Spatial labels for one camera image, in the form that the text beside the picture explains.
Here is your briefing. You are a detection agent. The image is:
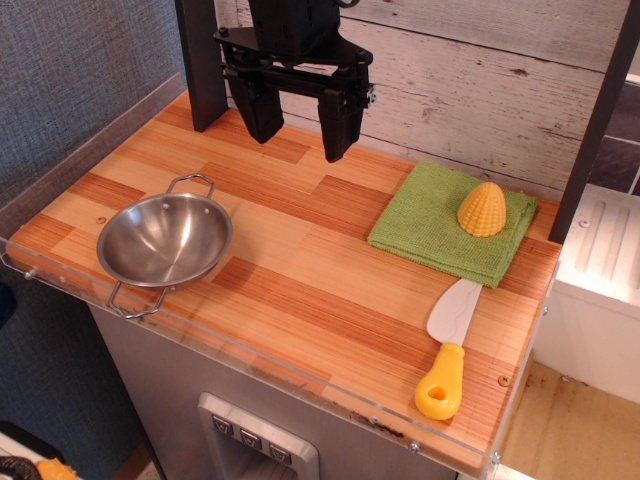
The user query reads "yellow toy in corner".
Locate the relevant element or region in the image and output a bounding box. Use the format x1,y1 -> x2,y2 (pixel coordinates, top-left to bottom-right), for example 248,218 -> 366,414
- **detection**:
35,458 -> 79,480

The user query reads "white toy knife yellow handle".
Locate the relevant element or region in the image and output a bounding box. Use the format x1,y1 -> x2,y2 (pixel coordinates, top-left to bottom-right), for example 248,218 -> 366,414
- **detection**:
414,279 -> 483,420

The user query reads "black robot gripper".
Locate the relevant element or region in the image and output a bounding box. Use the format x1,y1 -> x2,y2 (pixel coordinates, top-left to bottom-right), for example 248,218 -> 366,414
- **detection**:
215,1 -> 376,163

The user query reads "dark wooden post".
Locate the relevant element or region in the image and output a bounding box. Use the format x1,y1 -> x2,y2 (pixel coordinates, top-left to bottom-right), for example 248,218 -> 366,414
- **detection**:
548,0 -> 639,244
174,0 -> 228,132

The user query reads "grey water dispenser panel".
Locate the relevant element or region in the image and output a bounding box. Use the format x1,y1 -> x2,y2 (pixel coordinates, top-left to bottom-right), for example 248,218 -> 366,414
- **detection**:
198,392 -> 320,479

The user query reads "clear acrylic table guard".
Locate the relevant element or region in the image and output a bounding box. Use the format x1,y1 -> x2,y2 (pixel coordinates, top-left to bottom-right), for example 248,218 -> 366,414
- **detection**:
0,236 -> 561,474

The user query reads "white toy sink unit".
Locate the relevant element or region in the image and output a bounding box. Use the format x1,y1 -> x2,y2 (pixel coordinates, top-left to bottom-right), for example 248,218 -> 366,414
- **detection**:
529,73 -> 640,405

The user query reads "dark wooden left post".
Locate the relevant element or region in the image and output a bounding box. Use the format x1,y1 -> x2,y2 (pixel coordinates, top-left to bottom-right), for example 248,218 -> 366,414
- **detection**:
174,0 -> 228,132

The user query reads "green folded cloth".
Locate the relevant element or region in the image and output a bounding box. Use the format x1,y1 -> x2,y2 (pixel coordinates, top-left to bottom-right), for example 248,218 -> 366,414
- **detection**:
368,162 -> 537,288

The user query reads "yellow toy corn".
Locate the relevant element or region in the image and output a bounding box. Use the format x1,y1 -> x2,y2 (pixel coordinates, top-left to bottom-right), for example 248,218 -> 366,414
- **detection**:
457,182 -> 506,238

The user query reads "stainless steel two-handled pan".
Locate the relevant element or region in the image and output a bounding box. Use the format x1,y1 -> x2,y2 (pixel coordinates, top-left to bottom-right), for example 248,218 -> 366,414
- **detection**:
97,173 -> 233,319

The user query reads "dark wooden right post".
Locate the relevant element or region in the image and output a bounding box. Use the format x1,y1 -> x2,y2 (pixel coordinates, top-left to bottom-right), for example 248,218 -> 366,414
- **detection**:
548,0 -> 639,244

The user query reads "silver toy fridge cabinet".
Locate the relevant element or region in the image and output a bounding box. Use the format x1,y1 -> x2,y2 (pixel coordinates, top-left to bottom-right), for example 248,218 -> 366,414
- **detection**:
91,307 -> 457,479

